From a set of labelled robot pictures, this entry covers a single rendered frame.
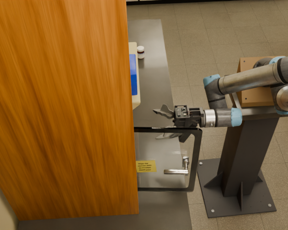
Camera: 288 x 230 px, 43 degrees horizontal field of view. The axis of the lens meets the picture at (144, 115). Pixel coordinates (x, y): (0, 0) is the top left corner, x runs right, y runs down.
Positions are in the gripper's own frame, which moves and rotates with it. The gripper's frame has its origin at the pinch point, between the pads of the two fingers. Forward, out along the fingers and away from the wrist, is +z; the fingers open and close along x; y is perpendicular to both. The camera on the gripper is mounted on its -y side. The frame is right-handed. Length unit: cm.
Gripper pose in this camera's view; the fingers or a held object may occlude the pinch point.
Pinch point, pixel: (153, 124)
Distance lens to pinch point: 149.1
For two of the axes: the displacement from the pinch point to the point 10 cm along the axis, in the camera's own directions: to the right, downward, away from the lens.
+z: -10.0, 0.5, -0.2
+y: -0.2, -6.8, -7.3
